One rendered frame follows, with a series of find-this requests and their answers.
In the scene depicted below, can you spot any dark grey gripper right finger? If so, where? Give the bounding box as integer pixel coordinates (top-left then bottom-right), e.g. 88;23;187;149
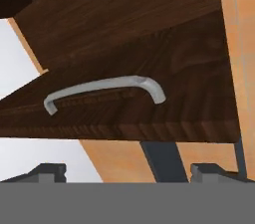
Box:
190;163;255;184

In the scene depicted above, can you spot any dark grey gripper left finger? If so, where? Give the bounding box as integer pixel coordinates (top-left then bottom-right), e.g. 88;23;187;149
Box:
1;163;68;184

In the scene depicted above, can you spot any dark wooden cabinet door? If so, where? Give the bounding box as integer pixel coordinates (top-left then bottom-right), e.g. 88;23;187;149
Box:
0;10;242;144

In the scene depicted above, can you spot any grey metal cabinet handle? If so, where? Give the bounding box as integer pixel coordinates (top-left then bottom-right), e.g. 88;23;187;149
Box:
43;75;166;116

